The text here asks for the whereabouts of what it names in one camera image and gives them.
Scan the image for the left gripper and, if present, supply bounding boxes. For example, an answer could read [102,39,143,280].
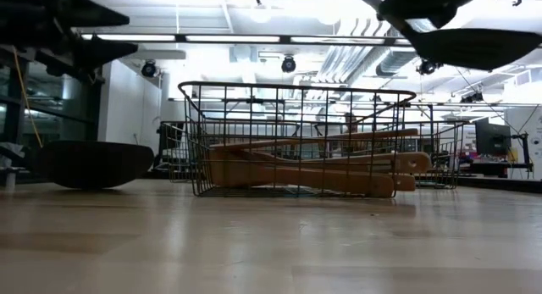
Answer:
[0,0,139,81]

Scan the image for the black slotted spatula steel handle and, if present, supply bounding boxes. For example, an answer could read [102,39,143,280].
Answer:
[396,14,542,71]

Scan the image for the black oval spoon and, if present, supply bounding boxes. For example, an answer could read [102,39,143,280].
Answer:
[32,140,155,190]

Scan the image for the wooden spork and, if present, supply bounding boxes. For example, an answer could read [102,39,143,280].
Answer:
[236,151,432,175]

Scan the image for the slotted wooden spatula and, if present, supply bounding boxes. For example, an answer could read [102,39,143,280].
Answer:
[393,174,418,192]

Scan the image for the plain wooden spatula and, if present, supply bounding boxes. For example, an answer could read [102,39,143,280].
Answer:
[207,146,395,198]

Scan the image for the black ceiling spotlight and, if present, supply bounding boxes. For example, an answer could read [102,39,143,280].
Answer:
[280,55,297,74]
[141,59,159,79]
[416,58,444,77]

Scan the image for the black monitor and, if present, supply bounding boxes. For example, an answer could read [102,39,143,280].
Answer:
[473,117,513,158]
[158,123,184,159]

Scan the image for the long ceiling light bar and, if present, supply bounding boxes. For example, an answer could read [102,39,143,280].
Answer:
[80,32,424,48]

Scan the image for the person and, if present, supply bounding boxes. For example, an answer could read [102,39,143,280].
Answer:
[343,111,360,136]

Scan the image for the black desk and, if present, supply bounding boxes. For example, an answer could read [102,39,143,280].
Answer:
[459,158,535,180]

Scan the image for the yellow hanging cord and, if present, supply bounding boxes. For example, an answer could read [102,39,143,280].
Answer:
[11,46,44,149]

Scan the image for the gold wire basket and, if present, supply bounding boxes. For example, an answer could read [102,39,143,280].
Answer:
[159,120,306,184]
[312,119,467,190]
[177,80,418,198]

